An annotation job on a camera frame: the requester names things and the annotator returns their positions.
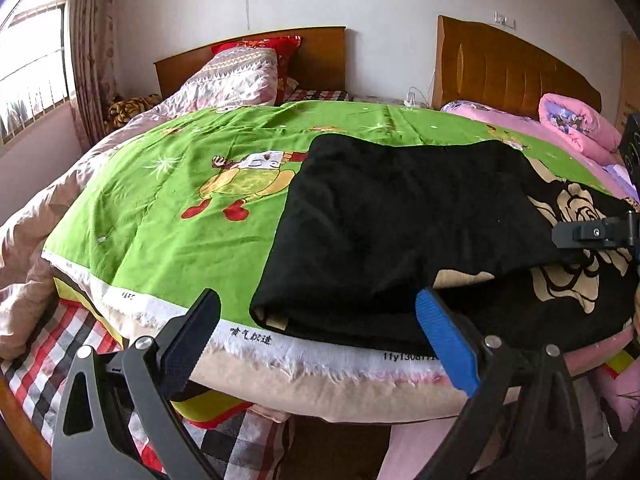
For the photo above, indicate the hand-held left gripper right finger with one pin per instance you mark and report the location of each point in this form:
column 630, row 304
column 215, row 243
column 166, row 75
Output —
column 445, row 340

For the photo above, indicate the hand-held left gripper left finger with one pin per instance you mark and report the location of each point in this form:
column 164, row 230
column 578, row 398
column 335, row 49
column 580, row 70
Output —
column 192, row 340

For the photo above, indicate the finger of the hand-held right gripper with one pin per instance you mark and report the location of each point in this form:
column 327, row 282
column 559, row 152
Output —
column 595, row 233

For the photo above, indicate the black rose print pants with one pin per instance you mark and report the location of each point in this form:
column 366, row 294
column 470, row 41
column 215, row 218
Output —
column 400, row 220

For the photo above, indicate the purple pillow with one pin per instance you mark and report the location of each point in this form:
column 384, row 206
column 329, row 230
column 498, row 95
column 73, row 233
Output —
column 616, row 175

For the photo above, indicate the folded pink floral quilt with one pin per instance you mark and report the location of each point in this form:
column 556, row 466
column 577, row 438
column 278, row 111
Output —
column 580, row 120

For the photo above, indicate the light wooden wardrobe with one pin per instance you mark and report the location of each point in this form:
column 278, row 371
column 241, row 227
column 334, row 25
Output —
column 630, row 80

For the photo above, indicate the person's left leg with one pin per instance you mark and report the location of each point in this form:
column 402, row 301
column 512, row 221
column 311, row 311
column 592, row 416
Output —
column 425, row 450

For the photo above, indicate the pink bed sheet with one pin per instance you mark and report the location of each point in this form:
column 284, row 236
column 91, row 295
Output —
column 500, row 117

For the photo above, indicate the red checked bed sheet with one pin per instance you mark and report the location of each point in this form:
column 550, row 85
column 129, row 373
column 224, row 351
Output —
column 45, row 360

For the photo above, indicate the right wooden headboard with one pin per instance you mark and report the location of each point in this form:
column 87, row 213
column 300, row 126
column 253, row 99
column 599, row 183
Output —
column 500, row 67

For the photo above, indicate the green cartoon print cloth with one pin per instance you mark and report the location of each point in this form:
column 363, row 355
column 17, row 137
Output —
column 165, row 160

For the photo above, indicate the white charger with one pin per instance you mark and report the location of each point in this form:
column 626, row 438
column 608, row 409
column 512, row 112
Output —
column 412, row 97

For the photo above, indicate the tiger print plush blanket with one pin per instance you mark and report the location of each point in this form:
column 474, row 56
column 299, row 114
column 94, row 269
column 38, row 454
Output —
column 127, row 109

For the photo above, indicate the floral covered nightstand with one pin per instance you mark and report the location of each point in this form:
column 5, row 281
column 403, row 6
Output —
column 380, row 100

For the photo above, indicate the light pink patterned quilt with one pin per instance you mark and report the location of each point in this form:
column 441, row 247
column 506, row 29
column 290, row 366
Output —
column 240, row 77

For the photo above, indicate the pink patterned curtain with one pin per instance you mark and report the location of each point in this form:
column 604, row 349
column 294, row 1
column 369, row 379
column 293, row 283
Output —
column 95, row 50

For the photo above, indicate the red floral pillow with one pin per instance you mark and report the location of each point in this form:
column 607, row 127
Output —
column 287, row 47

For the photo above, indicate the plain wooden headboard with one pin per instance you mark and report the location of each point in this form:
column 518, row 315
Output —
column 320, row 55

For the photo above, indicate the barred window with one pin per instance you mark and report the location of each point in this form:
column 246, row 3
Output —
column 35, row 60

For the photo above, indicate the white wall socket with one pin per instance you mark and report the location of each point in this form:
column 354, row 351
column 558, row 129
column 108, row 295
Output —
column 505, row 19

